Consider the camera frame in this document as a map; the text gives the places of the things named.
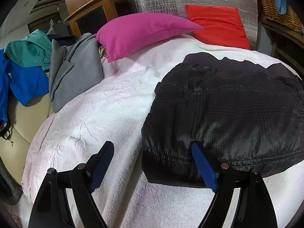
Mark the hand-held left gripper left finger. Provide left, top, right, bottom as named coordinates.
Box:
left=28, top=141, right=115, bottom=228

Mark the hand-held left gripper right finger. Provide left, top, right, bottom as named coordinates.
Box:
left=191, top=141, right=278, bottom=228

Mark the black jacket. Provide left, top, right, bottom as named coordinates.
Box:
left=141, top=52, right=304, bottom=190

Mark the white blanket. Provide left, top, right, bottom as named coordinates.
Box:
left=21, top=34, right=304, bottom=228

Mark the cream sofa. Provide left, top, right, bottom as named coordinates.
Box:
left=0, top=95, right=57, bottom=186

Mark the grey coat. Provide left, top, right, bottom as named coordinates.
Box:
left=49, top=33, right=104, bottom=113

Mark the blue jacket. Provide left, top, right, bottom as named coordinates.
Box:
left=0, top=49, right=49, bottom=124

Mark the navy garment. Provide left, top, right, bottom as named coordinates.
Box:
left=47, top=34, right=79, bottom=47

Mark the magenta pillow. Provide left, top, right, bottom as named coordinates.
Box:
left=96, top=12, right=204, bottom=63

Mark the teal jacket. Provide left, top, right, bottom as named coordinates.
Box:
left=4, top=29, right=53, bottom=73

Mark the grey refrigerator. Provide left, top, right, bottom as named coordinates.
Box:
left=51, top=20, right=72, bottom=36

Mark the red pillow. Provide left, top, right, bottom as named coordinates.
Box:
left=185, top=5, right=251, bottom=50

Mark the wooden table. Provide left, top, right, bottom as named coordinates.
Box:
left=259, top=17, right=304, bottom=76

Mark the brown curtain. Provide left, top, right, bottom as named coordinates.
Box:
left=27, top=12, right=62, bottom=31

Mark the wicker basket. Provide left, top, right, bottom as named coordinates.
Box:
left=258, top=0, right=304, bottom=35

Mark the blue cloth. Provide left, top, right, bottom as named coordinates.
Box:
left=275, top=0, right=288, bottom=15

